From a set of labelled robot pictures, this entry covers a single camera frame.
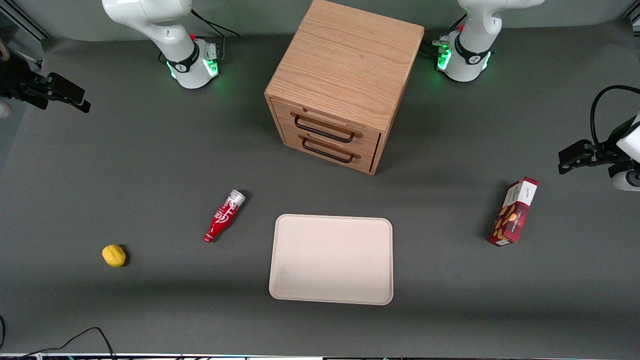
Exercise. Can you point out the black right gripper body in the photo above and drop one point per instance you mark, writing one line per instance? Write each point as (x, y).
(14, 80)

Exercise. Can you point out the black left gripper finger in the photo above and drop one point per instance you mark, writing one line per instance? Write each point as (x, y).
(564, 168)
(577, 152)

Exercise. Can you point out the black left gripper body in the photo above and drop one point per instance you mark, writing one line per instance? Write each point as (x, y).
(603, 152)

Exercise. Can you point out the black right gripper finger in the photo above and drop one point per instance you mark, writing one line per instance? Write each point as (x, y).
(65, 87)
(81, 104)

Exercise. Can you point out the wooden drawer with oak front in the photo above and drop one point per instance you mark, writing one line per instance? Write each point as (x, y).
(280, 115)
(291, 141)

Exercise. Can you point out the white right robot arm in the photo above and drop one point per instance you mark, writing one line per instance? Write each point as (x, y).
(170, 35)

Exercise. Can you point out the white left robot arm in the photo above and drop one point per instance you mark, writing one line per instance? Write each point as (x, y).
(472, 30)

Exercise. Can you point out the oak wooden drawer cabinet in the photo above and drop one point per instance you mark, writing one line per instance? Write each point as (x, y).
(350, 55)

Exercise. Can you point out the thin light rod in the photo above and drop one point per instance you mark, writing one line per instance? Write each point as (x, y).
(32, 60)

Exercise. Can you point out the red cookie box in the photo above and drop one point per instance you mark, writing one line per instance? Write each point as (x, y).
(515, 215)

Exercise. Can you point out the yellow lemon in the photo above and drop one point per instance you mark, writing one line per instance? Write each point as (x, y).
(113, 255)

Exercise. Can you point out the red cola bottle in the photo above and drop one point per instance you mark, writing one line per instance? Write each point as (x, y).
(222, 217)

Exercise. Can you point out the beige plastic tray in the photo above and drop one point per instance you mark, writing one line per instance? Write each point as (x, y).
(330, 260)

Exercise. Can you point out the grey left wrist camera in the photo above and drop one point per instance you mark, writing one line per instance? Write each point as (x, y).
(627, 181)

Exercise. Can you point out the aluminium frame profile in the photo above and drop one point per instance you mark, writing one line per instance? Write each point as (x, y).
(635, 19)
(30, 25)

